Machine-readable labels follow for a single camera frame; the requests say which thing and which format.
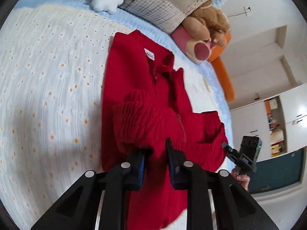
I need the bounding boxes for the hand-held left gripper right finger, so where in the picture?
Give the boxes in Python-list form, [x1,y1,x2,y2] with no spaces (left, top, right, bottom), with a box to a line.
[165,138,280,230]

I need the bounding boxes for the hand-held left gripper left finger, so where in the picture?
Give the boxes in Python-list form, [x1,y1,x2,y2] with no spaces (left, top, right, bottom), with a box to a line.
[30,147,147,230]

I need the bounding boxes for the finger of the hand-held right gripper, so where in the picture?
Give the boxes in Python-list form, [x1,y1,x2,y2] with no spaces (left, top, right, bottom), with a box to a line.
[221,142,240,164]

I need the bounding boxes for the red jacket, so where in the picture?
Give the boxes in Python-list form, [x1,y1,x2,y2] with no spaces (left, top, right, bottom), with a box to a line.
[101,29,229,230]

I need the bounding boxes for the person's right hand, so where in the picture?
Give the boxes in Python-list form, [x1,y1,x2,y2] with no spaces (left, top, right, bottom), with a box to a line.
[231,168,251,192]

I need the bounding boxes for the white shelf cabinet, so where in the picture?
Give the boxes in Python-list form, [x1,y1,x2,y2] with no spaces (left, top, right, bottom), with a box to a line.
[229,83,307,163]

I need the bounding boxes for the dark green board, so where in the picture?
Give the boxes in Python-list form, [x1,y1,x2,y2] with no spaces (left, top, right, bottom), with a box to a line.
[248,149,305,195]

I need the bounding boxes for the white paper bag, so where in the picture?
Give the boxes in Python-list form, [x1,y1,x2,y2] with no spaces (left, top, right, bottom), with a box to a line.
[269,98,280,111]

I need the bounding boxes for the small cream cloth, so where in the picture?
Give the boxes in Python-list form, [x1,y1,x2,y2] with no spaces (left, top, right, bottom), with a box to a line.
[203,78,213,93]

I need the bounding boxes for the white wardrobe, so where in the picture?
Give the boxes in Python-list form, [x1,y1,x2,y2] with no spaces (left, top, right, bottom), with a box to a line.
[224,24,307,109]

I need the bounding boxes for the pink bear plush toy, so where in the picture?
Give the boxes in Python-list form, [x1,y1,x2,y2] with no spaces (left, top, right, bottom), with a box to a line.
[171,26,217,65]

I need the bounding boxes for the white floral blanket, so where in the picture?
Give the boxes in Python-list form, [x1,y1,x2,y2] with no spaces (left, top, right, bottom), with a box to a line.
[0,3,228,230]

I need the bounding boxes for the brown bear plush toy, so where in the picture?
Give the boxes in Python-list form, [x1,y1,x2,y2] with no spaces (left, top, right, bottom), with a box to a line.
[183,0,232,47]

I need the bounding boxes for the blue party hat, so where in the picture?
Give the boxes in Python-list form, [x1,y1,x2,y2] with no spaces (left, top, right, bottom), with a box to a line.
[211,0,234,9]

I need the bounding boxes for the beige patchwork pillow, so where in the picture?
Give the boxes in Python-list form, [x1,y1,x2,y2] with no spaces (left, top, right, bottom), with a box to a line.
[119,0,213,34]

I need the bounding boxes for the orange bed frame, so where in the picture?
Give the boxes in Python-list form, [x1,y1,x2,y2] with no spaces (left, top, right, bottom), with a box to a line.
[207,32,237,102]

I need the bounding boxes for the black power cable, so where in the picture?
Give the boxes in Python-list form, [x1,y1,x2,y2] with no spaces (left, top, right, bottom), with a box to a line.
[228,9,249,18]

